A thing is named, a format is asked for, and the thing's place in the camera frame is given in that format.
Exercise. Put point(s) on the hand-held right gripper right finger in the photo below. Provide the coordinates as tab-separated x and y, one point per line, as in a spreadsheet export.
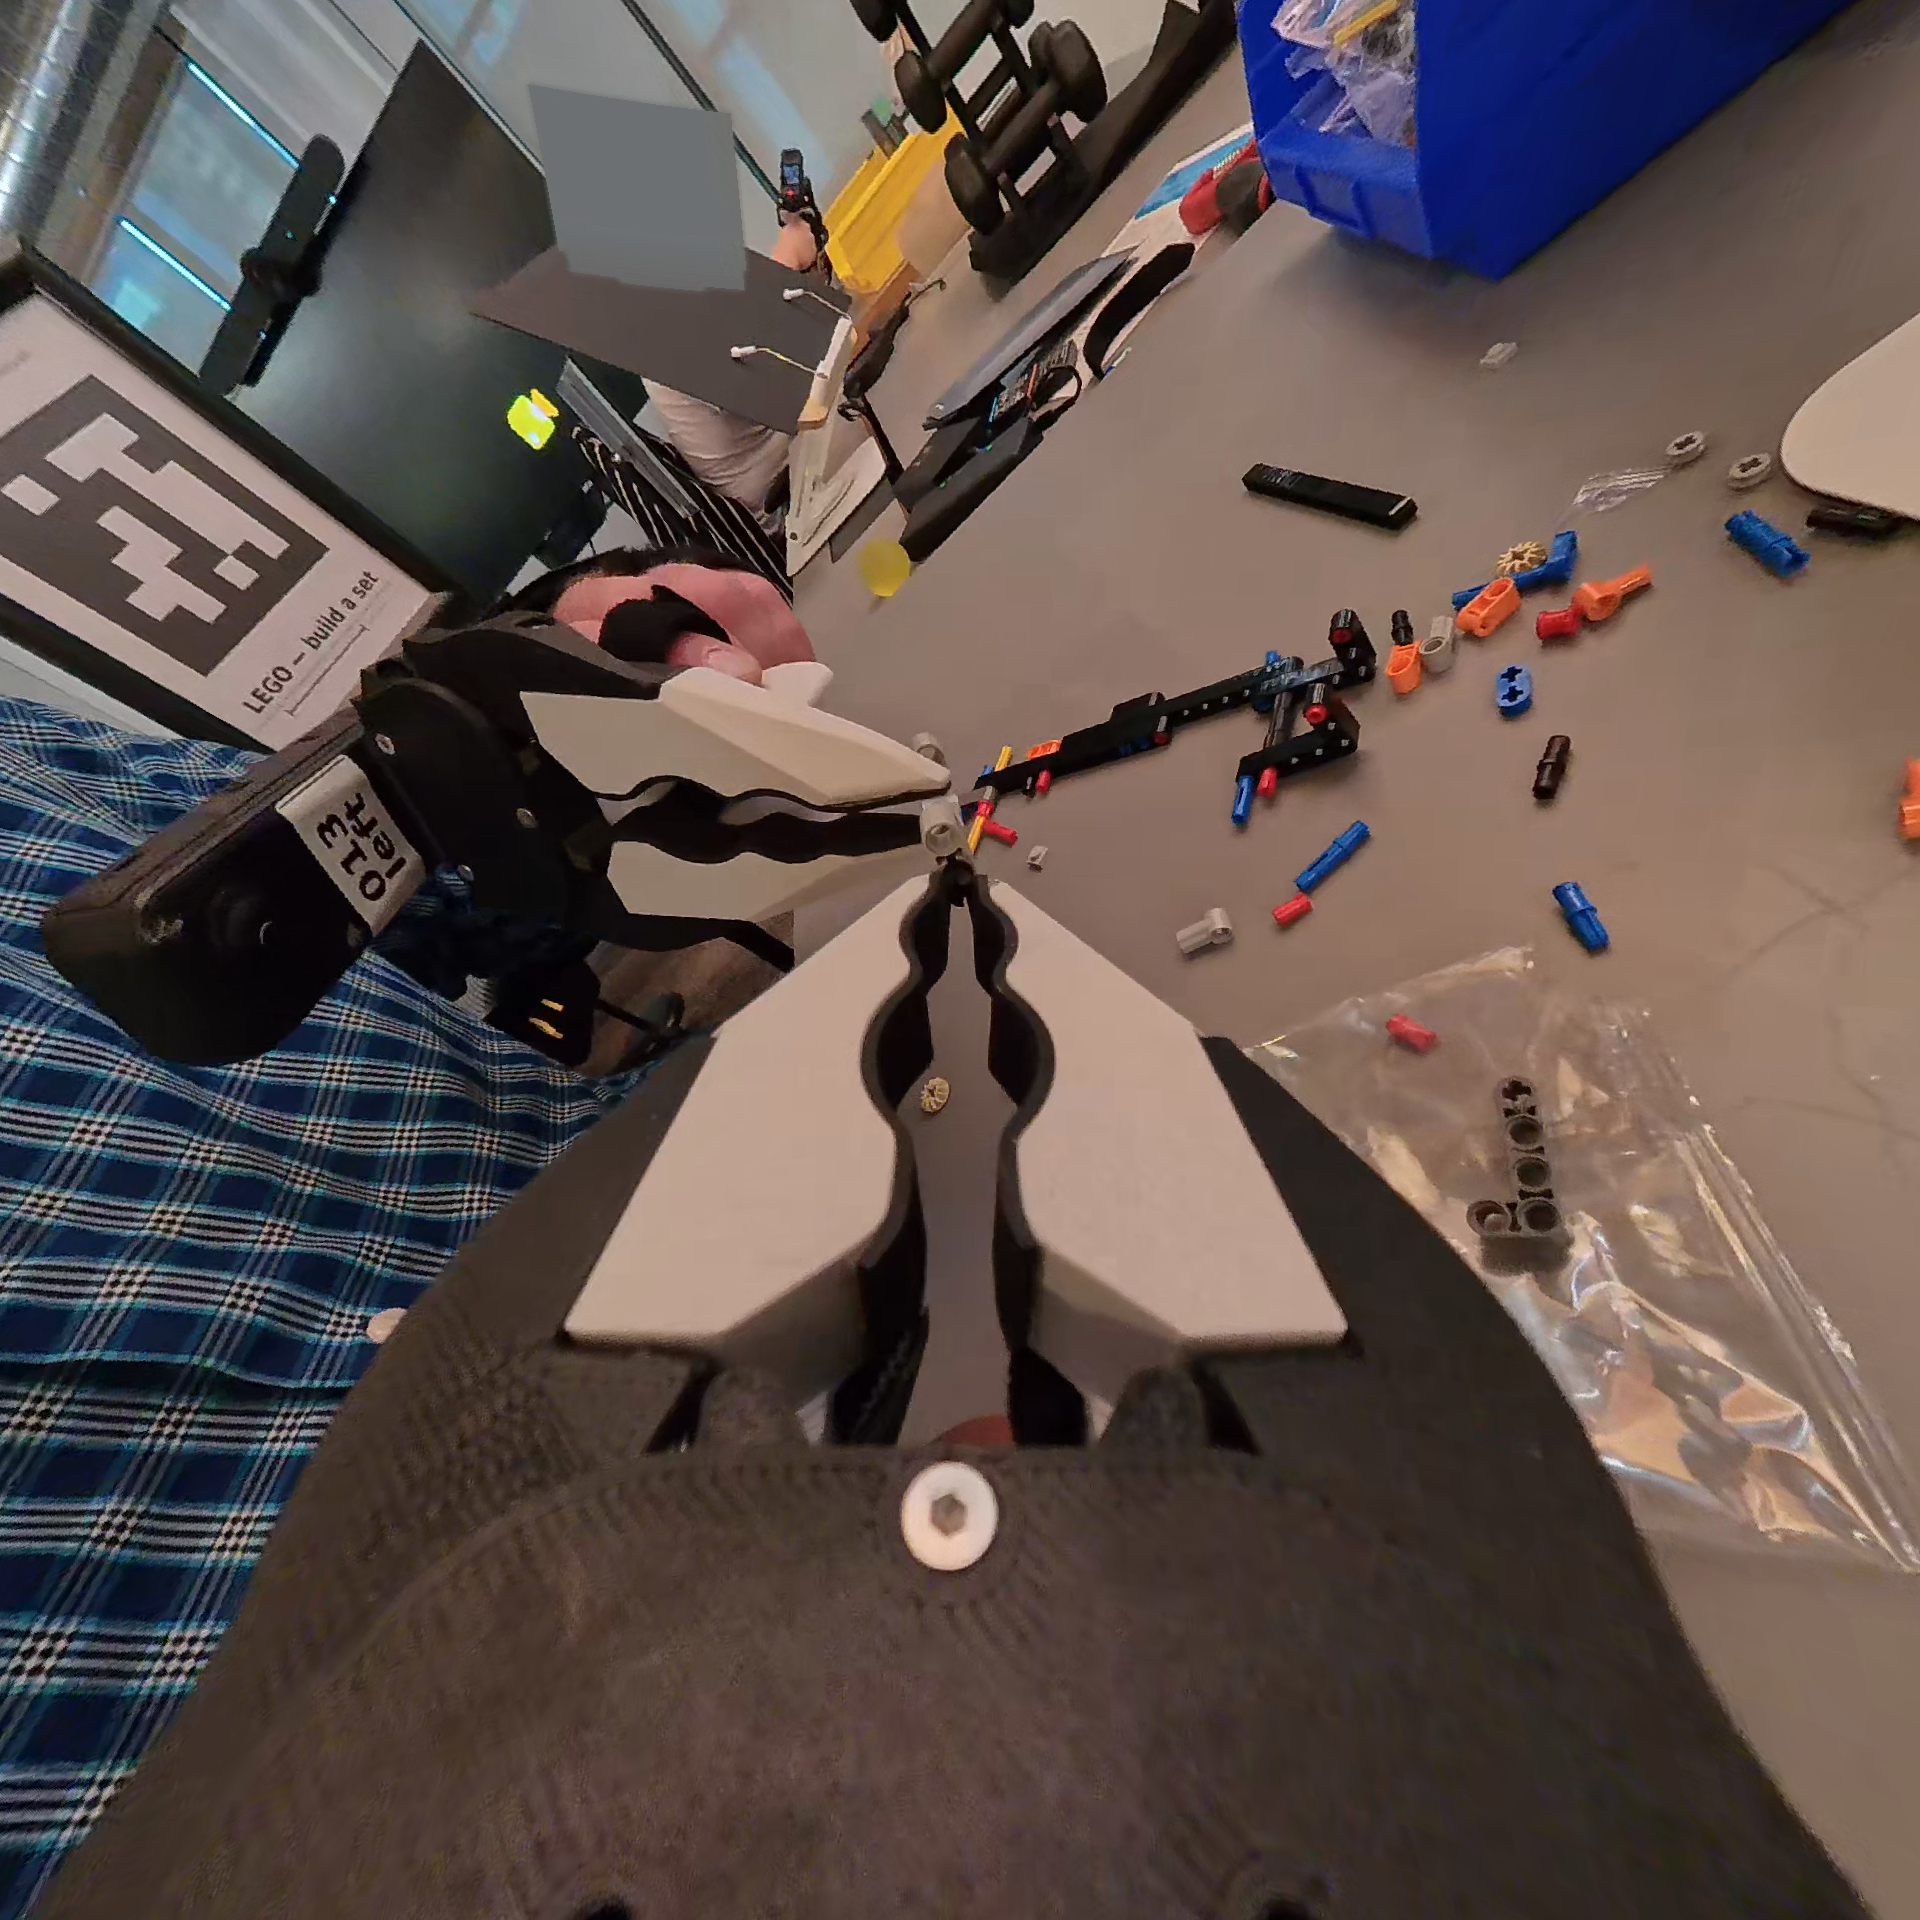
1171	1201

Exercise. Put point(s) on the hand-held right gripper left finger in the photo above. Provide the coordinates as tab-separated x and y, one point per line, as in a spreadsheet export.
735	1201

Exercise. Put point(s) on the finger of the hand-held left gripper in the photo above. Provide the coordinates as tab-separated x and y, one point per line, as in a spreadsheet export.
751	879
780	735

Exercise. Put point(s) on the light grey lego liftarm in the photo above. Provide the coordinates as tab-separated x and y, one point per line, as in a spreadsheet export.
941	822

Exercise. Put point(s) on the black lego axle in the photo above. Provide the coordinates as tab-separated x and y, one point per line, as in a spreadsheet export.
957	879

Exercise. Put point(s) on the dark grey lego angle beam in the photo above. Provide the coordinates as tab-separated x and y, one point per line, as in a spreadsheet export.
1524	1178

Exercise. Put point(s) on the black lego frame assembly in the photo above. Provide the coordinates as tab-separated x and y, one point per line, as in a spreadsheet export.
1185	704

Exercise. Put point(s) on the small clear plastic bag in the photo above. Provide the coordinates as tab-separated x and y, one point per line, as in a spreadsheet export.
1652	1320

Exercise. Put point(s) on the orange lego axle connector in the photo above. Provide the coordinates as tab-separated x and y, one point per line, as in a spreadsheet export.
1909	799
1613	591

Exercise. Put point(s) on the small grey lego connector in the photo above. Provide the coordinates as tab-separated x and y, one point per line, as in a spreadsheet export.
1203	933

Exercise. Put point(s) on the long blue lego pin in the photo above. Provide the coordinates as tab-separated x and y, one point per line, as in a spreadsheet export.
1334	857

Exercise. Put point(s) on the black lego pin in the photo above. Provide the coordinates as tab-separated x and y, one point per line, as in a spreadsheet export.
1550	763
1856	522

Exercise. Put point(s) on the blue oval lego liftarm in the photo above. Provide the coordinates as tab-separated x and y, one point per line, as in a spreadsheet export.
1517	687

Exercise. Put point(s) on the clear lego piece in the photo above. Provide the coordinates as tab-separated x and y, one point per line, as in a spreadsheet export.
1621	487

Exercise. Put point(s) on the person's left hand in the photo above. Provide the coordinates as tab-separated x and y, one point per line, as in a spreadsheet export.
735	609

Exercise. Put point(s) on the yellow round object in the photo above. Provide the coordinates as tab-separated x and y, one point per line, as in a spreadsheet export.
886	567

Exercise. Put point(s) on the white desk stand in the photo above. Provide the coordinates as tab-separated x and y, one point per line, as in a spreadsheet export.
820	494

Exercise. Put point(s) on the black electronic box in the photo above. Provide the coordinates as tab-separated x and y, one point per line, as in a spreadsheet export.
960	481

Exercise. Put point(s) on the black flat board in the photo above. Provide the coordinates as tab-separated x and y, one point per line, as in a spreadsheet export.
675	345

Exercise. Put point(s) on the black monitor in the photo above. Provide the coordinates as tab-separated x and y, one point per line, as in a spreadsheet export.
421	299

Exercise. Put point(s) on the blue plaid shirt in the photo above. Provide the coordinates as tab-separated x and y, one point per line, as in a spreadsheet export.
224	1201

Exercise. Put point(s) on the black bar device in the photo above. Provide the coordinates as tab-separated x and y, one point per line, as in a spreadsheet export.
277	255

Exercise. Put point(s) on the yellow storage bin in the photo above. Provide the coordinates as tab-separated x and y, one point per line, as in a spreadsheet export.
886	210

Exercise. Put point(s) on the black flat remote bar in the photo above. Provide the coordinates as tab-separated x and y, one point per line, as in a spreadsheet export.
1328	494

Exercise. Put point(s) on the bundle of clear bags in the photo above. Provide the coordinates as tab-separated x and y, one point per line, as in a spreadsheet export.
1350	67

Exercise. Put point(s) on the blue plastic bin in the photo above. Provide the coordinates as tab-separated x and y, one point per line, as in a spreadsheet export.
1575	119

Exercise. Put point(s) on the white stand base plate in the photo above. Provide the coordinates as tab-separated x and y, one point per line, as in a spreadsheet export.
1862	435

